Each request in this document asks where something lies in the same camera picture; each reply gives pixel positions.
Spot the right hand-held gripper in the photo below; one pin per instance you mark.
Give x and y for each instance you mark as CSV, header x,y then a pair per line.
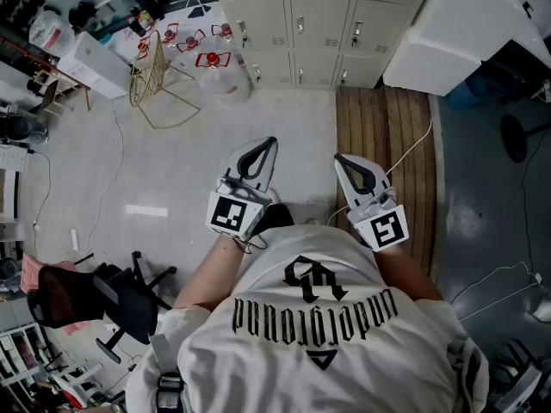
x,y
387,228

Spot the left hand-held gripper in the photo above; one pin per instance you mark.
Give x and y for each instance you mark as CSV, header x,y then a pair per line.
x,y
234,215

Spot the white metal locker cabinet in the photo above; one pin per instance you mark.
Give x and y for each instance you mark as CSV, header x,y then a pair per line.
x,y
318,15

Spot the person's left forearm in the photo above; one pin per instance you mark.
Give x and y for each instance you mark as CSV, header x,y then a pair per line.
x,y
206,273

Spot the person's right forearm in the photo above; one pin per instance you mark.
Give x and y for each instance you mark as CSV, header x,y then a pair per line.
x,y
404,273

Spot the person's left white shoe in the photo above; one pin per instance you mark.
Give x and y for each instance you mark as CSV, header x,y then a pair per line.
x,y
274,195

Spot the person's black shorts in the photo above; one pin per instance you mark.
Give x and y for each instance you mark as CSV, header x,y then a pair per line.
x,y
277,217

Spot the wooden slat platform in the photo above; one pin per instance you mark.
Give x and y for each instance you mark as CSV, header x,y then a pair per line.
x,y
379,118

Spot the large white block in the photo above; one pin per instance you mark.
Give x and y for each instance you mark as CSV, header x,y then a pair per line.
x,y
447,37

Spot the person's white printed t-shirt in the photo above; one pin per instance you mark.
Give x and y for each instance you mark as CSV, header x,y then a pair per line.
x,y
310,351

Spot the dark bottle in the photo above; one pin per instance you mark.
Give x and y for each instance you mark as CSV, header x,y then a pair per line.
x,y
137,27

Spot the yellow red can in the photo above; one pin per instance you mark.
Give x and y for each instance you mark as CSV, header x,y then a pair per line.
x,y
147,19

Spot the black office chair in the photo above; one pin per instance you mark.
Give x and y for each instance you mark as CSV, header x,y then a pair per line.
x,y
129,303

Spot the white flat box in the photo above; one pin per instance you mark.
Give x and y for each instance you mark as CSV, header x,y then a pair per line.
x,y
92,65

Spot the white power strip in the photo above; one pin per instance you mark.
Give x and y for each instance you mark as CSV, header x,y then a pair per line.
x,y
75,239

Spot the small wooden stool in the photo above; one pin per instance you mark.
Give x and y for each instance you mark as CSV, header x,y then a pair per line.
x,y
51,95

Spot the black round fan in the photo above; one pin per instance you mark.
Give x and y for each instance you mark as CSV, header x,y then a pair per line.
x,y
19,128

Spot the white ribbed heater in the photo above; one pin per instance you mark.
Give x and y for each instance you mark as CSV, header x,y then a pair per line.
x,y
13,157

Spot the clear plastic jug red label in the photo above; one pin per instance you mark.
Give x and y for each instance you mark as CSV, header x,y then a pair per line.
x,y
51,32

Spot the white shelf unit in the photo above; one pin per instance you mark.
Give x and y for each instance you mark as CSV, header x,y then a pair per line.
x,y
19,359

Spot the black pedestal fan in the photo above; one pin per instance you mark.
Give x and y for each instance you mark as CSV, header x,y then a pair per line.
x,y
514,138

